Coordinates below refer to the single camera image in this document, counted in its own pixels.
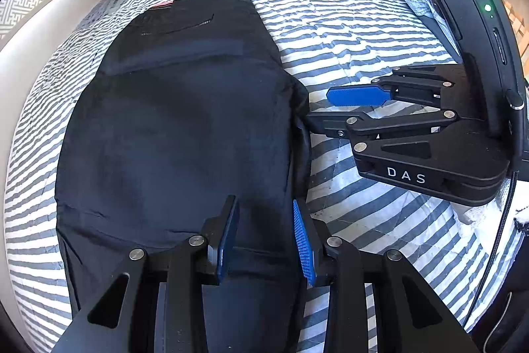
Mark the black pants with pink trim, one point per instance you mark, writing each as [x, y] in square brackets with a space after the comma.
[177, 121]

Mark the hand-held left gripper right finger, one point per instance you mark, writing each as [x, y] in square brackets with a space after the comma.
[303, 243]

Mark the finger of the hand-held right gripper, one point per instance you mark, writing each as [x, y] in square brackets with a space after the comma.
[357, 94]
[330, 125]

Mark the blue white striped bed quilt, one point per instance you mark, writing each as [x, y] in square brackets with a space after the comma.
[363, 26]

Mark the light blue folded cloth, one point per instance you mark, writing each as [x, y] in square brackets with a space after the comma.
[440, 29]

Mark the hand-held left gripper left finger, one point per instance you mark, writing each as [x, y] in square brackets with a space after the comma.
[224, 253]

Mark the person's dark clothing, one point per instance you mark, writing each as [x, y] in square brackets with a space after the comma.
[508, 324]

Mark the light blue folded garment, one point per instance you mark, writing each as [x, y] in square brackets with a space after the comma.
[417, 3]

